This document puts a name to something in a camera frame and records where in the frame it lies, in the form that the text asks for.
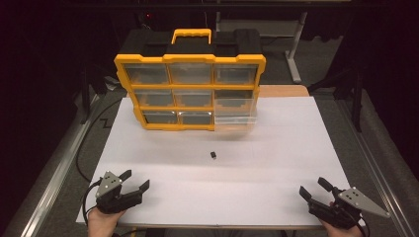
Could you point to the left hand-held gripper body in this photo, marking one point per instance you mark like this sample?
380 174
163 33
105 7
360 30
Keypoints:
113 197

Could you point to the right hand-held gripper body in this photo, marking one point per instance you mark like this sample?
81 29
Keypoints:
342 210

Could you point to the small black adapter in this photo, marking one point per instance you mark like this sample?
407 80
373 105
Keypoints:
213 155

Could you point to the yellow black drawer organizer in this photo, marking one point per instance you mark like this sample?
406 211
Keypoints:
154 88

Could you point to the clear plastic drawer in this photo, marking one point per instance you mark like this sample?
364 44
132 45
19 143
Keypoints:
235 113

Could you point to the person's right hand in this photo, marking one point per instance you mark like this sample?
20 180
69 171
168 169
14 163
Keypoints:
342 233

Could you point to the person's left hand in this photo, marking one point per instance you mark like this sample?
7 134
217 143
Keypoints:
100 223

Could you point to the black metal stand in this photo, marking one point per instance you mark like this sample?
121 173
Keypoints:
356 98
85 95

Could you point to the set of closed clear drawers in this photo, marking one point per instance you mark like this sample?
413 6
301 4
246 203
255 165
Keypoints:
191 74

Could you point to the aluminium floor rail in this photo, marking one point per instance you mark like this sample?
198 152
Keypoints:
375 154
56 171

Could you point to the white metal desk frame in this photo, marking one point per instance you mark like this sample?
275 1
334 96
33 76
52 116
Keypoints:
294 49

